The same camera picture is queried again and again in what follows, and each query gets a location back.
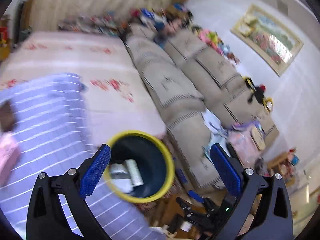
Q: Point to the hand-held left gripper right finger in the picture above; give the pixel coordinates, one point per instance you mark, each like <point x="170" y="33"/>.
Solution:
<point x="225" y="172"/>

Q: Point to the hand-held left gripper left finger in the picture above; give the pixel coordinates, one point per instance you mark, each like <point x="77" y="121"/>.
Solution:
<point x="96" y="170"/>

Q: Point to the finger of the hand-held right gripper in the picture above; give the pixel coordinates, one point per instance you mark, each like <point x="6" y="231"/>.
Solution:
<point x="196" y="197"/>

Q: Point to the black yellow-rimmed trash bin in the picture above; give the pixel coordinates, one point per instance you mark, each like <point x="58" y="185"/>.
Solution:
<point x="155" y="160"/>

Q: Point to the pink milk carton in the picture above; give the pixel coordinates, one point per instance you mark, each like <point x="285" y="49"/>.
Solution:
<point x="8" y="155"/>

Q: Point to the brown plastic tray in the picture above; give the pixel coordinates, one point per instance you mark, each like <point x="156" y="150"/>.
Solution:
<point x="6" y="117"/>

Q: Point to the pile of papers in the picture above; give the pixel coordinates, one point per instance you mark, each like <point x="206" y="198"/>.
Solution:
<point x="215" y="130"/>

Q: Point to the yellow and black toy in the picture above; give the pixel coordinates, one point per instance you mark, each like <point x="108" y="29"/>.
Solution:
<point x="260" y="95"/>

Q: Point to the beige sofa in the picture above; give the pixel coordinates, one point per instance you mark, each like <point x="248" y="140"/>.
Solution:
<point x="180" y="92"/>

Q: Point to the pile of plush toys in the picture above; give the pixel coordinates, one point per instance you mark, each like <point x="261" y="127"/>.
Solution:
<point x="215" y="42"/>

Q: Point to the framed landscape painting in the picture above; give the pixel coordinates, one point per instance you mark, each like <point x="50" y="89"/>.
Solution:
<point x="267" y="37"/>

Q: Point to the cluttered glass coffee table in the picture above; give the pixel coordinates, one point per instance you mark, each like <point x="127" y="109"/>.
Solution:
<point x="95" y="23"/>

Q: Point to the beige embroidered curtain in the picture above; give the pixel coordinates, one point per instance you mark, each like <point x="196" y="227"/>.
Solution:
<point x="100" y="2"/>

